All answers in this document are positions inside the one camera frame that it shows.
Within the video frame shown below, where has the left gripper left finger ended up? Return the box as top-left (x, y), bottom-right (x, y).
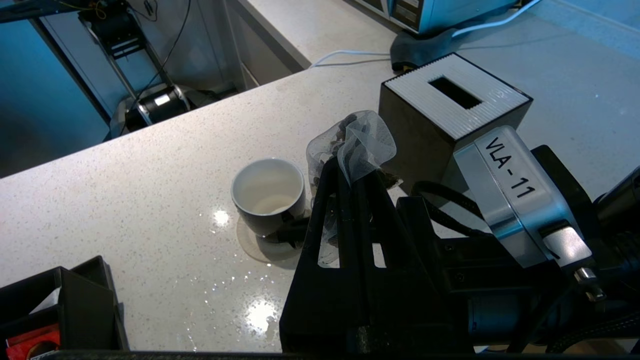
top-left (279, 157), bottom-right (362, 353)

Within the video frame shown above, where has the red packet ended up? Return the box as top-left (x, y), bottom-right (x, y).
top-left (6, 324), bottom-right (61, 360)

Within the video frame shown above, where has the round clear coaster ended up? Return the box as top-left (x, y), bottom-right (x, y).
top-left (236, 215), bottom-right (307, 264)

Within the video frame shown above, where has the black tissue box white lid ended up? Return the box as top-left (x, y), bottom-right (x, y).
top-left (378, 52), bottom-right (533, 198)

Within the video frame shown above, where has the white paper packet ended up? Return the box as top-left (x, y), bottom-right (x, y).
top-left (29, 286), bottom-right (62, 315)

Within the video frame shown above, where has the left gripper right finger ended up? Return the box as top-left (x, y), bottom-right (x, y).
top-left (350, 167), bottom-right (457, 353)

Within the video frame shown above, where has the black compartment organizer box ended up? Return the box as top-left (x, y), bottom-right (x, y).
top-left (0, 256), bottom-right (128, 351)

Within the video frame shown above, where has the grey tea bag with string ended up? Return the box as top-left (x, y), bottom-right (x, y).
top-left (306, 110), bottom-right (397, 266)

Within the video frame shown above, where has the black cup white inside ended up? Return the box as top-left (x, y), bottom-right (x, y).
top-left (231, 158), bottom-right (311, 246)

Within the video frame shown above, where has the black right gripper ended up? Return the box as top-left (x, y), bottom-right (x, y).
top-left (395, 196), bottom-right (571, 348)

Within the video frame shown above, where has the white power cable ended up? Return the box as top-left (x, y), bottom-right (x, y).
top-left (310, 0), bottom-right (543, 68)

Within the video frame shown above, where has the black camera cable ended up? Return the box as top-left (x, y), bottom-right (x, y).
top-left (410, 180), bottom-right (488, 238)

